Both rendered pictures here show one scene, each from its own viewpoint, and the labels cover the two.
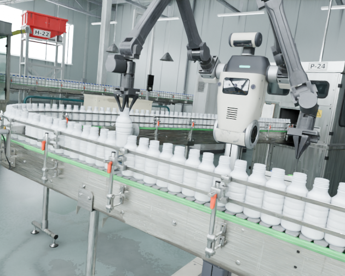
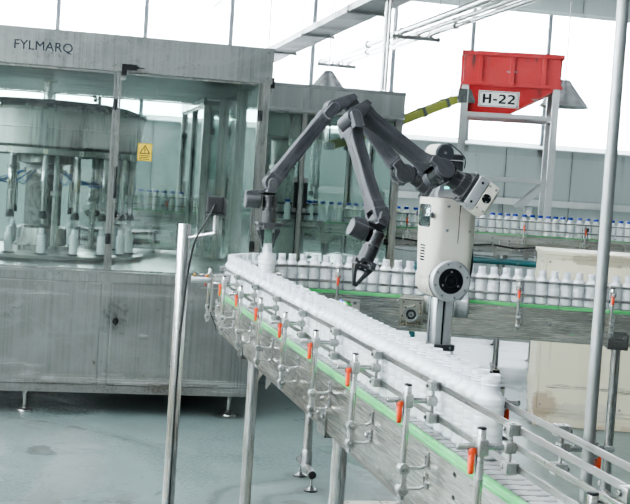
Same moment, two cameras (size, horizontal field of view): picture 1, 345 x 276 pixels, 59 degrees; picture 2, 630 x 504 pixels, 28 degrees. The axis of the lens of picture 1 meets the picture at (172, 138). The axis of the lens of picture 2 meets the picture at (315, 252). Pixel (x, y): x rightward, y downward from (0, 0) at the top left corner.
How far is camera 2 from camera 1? 3.92 m
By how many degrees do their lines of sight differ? 43
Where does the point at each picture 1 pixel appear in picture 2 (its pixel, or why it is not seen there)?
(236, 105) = (424, 241)
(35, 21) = (484, 72)
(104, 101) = (563, 263)
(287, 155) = not seen: outside the picture
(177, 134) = (579, 322)
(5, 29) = (390, 110)
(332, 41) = not seen: outside the picture
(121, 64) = (253, 200)
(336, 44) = not seen: outside the picture
